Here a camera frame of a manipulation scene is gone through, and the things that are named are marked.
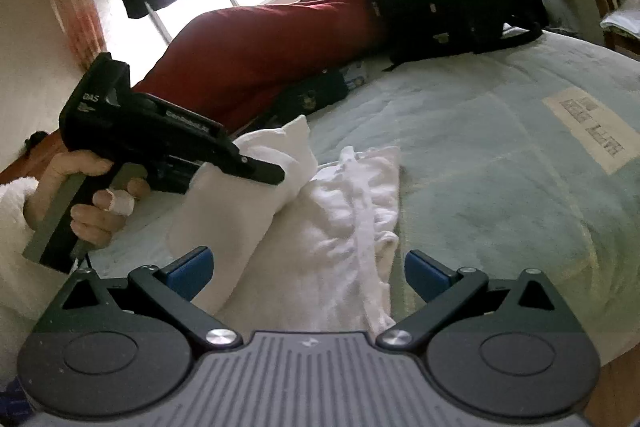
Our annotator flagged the red duvet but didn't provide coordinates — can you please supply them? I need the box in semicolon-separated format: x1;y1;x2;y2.
132;0;386;135

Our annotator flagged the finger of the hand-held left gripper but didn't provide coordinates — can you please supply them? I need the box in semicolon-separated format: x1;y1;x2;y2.
235;152;286;186

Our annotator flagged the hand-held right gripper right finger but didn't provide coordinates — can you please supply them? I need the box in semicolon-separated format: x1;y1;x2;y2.
375;249;559;351

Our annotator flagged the stack of papers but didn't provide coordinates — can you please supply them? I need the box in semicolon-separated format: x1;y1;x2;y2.
600;0;640;38

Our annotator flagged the dark pouch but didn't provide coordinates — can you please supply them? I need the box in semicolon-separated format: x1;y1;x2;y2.
272;69;350;118

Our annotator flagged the pink curtain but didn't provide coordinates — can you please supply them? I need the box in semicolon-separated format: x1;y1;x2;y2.
42;0;108;72

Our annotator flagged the person's left hand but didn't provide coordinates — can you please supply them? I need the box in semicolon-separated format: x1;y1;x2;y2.
24;149;151;253

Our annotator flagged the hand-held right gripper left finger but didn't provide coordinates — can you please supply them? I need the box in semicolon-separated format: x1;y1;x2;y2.
60;246;242;351

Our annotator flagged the wooden headboard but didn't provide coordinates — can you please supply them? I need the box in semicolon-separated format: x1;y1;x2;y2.
0;132;66;188

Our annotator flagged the white printed sweatshirt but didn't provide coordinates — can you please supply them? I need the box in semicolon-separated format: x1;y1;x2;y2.
167;114;403;335

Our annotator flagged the blue and white box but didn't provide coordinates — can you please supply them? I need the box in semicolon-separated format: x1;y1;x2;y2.
345;62;368;92

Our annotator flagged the person's left forearm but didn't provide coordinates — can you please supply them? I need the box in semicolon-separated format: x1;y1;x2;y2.
0;177;76;383

